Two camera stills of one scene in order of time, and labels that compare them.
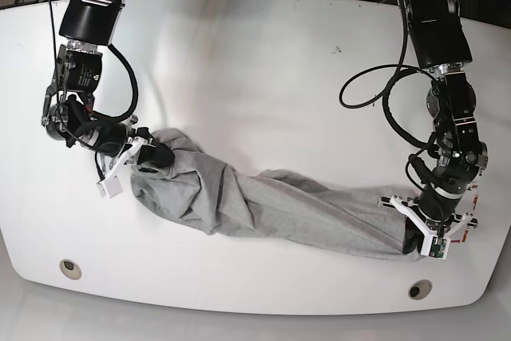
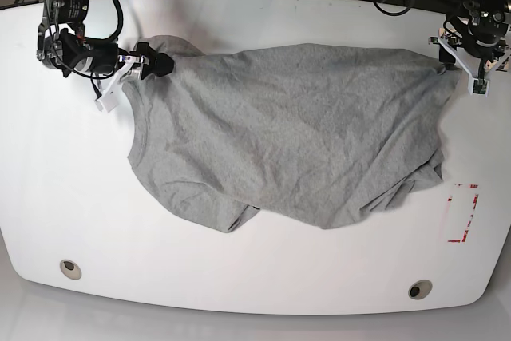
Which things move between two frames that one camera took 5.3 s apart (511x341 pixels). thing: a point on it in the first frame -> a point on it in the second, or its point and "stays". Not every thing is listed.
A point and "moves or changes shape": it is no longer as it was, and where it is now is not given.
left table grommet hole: x=70 y=269 stays
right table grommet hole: x=419 y=289 stays
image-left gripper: x=159 y=154 -> x=139 y=65
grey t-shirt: x=278 y=205 moves or changes shape
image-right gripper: x=442 y=229 -> x=485 y=74
